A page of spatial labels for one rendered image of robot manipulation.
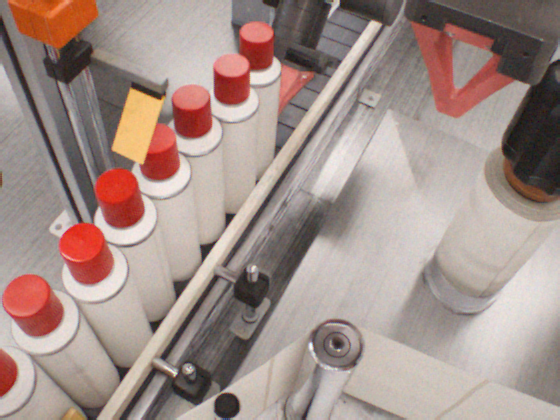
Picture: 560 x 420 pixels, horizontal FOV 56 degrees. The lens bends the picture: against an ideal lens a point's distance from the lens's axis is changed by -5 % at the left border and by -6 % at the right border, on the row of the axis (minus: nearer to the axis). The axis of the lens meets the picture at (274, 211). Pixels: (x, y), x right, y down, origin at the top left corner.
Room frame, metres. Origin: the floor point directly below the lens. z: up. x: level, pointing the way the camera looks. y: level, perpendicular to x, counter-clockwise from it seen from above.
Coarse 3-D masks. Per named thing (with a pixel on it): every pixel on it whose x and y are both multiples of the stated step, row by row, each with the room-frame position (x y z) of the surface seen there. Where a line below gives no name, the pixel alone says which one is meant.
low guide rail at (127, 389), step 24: (360, 48) 0.62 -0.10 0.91; (336, 72) 0.57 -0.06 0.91; (312, 120) 0.47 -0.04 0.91; (288, 144) 0.43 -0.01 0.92; (264, 192) 0.36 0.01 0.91; (240, 216) 0.32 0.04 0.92; (216, 264) 0.27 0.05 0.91; (192, 288) 0.23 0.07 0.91; (168, 336) 0.18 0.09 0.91; (144, 360) 0.16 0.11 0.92; (120, 384) 0.13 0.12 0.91; (120, 408) 0.11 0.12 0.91
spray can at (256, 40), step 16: (240, 32) 0.42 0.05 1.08; (256, 32) 0.42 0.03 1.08; (272, 32) 0.42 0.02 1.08; (240, 48) 0.41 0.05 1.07; (256, 48) 0.40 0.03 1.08; (272, 48) 0.41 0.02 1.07; (256, 64) 0.40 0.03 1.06; (272, 64) 0.42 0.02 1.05; (256, 80) 0.40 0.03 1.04; (272, 80) 0.40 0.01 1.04; (272, 96) 0.40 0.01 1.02; (272, 112) 0.40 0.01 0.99; (272, 128) 0.41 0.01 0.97; (272, 144) 0.41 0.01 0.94; (272, 160) 0.41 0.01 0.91; (256, 176) 0.40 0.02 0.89
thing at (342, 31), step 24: (336, 24) 0.72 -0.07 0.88; (360, 24) 0.72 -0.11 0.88; (336, 48) 0.66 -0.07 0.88; (312, 96) 0.55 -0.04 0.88; (336, 96) 0.56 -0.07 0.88; (288, 120) 0.50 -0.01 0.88; (288, 168) 0.42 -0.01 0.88; (240, 240) 0.32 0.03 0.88; (192, 312) 0.22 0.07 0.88; (144, 384) 0.14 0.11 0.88
